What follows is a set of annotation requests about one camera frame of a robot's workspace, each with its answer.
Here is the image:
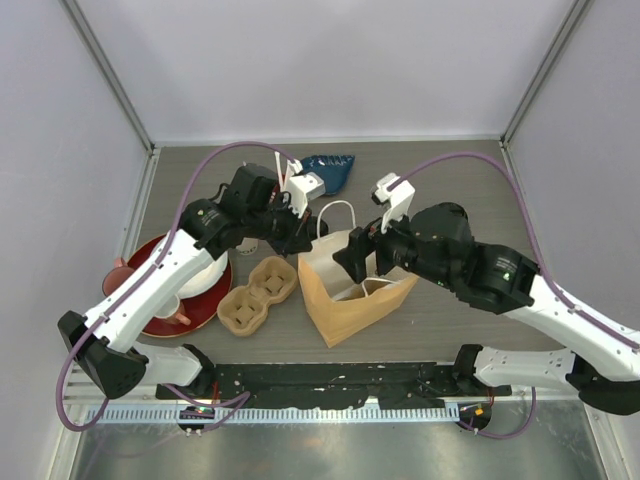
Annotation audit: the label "blue ceramic leaf dish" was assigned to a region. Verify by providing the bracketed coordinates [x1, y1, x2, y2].
[301, 154, 356, 196]

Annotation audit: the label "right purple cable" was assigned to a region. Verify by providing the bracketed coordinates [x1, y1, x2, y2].
[387, 151, 640, 440]

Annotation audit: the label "brown paper bag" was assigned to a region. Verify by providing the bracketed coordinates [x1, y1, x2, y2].
[297, 220, 419, 347]

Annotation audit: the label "pink mug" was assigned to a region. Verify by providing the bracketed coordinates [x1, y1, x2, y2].
[102, 257, 135, 297]

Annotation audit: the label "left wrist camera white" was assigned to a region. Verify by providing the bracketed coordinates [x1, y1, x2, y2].
[283, 160, 326, 218]

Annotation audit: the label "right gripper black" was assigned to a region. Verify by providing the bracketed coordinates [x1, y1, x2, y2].
[333, 200, 455, 289]

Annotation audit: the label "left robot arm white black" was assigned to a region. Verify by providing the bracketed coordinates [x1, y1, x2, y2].
[58, 164, 324, 400]

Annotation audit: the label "purple cable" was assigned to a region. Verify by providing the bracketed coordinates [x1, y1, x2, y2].
[54, 141, 301, 436]
[387, 151, 640, 440]

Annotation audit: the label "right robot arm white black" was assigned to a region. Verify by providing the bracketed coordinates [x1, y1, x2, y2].
[333, 202, 639, 415]

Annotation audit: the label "brown pulp cup carrier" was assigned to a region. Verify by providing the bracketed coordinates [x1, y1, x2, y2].
[217, 256, 298, 337]

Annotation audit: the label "white slotted cable duct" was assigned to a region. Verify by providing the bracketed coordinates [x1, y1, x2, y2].
[98, 402, 459, 426]

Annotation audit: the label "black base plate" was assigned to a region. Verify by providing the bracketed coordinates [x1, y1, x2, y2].
[154, 360, 511, 409]

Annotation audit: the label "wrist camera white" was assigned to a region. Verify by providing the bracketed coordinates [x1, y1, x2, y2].
[283, 160, 326, 218]
[371, 172, 415, 234]

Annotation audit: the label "red round tray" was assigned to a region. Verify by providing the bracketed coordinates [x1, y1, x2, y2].
[142, 261, 233, 338]

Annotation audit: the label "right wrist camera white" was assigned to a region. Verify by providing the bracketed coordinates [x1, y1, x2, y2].
[371, 172, 415, 234]

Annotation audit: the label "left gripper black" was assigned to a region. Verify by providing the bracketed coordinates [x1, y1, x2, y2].
[246, 194, 314, 259]

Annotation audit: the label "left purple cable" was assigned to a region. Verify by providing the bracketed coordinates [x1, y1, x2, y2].
[54, 141, 301, 436]

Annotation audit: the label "white paper plates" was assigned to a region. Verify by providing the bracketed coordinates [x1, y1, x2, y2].
[150, 230, 229, 299]

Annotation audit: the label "stack of white paper cups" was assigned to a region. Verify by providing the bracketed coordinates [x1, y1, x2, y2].
[236, 237, 259, 255]

